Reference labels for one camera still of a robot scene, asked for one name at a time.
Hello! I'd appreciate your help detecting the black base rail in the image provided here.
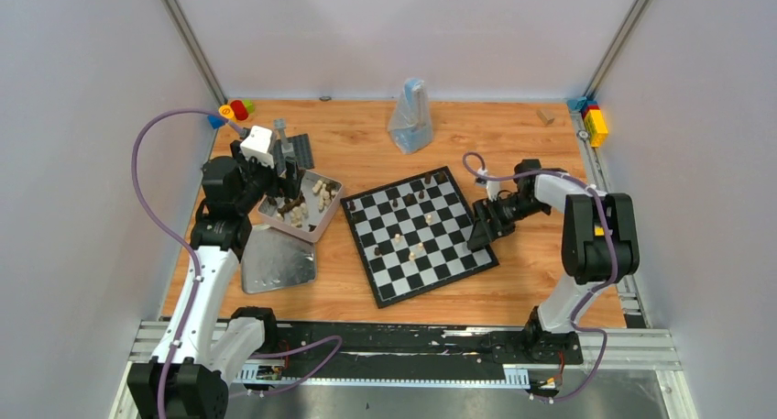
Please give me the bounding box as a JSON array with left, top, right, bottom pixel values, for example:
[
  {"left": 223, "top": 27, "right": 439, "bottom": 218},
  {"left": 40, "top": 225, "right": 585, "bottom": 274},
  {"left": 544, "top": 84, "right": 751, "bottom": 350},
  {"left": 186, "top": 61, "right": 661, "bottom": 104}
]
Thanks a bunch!
[{"left": 259, "top": 322, "right": 584, "bottom": 381}]

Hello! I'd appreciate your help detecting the blue toy block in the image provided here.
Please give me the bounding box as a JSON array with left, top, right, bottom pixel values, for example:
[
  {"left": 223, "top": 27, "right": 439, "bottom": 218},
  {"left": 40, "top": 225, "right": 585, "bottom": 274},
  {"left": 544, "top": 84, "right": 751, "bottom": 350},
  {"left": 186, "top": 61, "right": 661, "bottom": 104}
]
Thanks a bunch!
[{"left": 207, "top": 116, "right": 227, "bottom": 129}]

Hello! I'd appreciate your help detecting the metal tin lid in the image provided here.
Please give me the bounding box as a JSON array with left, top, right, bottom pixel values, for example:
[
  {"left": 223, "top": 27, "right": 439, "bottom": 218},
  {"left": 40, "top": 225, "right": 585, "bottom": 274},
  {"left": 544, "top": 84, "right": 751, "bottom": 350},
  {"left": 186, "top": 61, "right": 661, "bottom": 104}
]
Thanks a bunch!
[{"left": 240, "top": 224, "right": 317, "bottom": 294}]

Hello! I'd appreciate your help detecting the pink metal tin box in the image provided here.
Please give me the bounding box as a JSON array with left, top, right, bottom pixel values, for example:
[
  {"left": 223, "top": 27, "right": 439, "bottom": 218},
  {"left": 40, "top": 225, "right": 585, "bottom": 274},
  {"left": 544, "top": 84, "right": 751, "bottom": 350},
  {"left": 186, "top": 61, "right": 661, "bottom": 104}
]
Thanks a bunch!
[{"left": 257, "top": 171, "right": 345, "bottom": 243}]

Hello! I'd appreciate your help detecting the yellow lego brick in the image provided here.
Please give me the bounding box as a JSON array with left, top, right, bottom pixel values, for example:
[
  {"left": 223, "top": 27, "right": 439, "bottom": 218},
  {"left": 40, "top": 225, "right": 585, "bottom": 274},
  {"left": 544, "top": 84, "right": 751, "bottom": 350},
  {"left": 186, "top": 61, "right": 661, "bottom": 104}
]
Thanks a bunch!
[{"left": 584, "top": 109, "right": 608, "bottom": 148}]

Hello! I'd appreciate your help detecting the yellow round toy block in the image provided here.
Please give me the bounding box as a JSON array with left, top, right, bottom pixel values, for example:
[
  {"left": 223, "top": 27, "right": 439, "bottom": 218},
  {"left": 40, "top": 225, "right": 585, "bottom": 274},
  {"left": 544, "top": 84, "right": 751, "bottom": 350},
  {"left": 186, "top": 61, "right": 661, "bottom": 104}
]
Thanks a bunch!
[{"left": 219, "top": 105, "right": 237, "bottom": 123}]

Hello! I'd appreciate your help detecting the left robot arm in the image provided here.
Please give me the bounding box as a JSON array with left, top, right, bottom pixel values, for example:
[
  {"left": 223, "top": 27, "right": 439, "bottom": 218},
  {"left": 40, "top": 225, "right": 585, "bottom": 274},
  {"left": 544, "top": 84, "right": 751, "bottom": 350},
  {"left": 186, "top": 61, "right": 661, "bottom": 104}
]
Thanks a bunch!
[{"left": 127, "top": 156, "right": 304, "bottom": 418}]

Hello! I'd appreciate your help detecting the red round toy block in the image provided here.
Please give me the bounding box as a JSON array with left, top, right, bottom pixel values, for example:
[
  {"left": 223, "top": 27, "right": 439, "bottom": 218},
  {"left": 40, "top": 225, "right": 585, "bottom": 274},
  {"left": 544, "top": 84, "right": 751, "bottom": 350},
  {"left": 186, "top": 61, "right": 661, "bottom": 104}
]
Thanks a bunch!
[{"left": 229, "top": 99, "right": 249, "bottom": 121}]

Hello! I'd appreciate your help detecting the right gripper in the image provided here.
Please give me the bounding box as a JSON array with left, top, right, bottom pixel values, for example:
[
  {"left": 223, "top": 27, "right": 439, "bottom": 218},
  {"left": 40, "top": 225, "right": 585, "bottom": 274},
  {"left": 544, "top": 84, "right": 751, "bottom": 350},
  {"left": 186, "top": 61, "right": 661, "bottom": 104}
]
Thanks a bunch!
[{"left": 467, "top": 194, "right": 549, "bottom": 250}]

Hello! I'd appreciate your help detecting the dark grey lego baseplate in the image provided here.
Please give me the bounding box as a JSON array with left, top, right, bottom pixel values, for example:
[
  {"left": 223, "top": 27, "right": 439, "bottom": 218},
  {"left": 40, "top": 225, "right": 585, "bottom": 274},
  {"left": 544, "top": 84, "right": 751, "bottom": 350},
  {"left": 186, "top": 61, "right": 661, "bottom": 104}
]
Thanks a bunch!
[{"left": 272, "top": 134, "right": 315, "bottom": 174}]

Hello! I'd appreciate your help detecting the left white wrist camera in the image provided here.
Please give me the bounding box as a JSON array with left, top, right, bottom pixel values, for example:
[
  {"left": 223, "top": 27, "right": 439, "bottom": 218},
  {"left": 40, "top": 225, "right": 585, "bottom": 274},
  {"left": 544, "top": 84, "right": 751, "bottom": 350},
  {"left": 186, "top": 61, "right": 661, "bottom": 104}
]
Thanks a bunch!
[{"left": 239, "top": 126, "right": 276, "bottom": 168}]

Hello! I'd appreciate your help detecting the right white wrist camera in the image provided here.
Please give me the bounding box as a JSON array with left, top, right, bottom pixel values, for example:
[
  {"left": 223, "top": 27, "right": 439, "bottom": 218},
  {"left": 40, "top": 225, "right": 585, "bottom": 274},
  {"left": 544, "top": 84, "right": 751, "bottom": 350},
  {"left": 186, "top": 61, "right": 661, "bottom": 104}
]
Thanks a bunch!
[{"left": 475, "top": 168, "right": 501, "bottom": 202}]

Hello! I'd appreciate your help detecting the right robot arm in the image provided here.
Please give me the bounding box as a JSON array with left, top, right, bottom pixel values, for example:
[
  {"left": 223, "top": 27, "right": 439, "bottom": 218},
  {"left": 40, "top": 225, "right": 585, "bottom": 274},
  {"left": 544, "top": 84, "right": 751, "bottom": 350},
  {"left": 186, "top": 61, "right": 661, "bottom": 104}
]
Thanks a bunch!
[{"left": 466, "top": 159, "right": 640, "bottom": 363}]

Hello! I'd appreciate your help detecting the small wooden block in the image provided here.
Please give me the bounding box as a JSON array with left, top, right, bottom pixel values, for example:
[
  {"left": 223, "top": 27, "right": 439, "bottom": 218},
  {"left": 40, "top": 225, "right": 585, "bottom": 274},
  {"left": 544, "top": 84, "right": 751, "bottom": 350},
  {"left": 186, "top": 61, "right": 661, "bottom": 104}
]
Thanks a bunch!
[{"left": 536, "top": 108, "right": 556, "bottom": 126}]

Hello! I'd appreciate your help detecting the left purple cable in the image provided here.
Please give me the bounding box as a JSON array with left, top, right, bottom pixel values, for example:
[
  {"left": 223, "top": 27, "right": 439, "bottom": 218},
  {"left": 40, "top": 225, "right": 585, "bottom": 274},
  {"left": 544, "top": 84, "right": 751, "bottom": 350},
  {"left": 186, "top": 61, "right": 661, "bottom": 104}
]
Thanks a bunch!
[{"left": 130, "top": 107, "right": 247, "bottom": 419}]

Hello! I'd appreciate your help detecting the plastic bag with blue item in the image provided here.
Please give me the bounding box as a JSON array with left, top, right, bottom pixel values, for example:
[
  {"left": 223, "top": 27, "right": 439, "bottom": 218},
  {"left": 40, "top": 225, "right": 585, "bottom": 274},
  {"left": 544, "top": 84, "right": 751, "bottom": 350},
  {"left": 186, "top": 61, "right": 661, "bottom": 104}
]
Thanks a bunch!
[{"left": 387, "top": 78, "right": 433, "bottom": 154}]

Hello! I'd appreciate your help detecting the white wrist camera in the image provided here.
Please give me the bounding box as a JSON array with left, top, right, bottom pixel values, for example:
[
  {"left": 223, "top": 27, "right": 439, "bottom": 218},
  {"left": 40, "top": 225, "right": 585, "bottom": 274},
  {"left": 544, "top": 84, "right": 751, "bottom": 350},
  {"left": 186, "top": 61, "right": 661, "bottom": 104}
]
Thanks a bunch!
[
  {"left": 475, "top": 168, "right": 501, "bottom": 202},
  {"left": 239, "top": 126, "right": 276, "bottom": 168}
]

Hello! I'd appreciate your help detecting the black white chessboard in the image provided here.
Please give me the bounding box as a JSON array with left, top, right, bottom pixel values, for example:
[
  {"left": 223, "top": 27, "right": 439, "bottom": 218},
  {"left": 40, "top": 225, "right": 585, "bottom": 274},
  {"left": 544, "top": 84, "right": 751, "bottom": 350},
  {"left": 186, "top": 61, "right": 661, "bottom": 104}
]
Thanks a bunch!
[{"left": 341, "top": 166, "right": 499, "bottom": 308}]

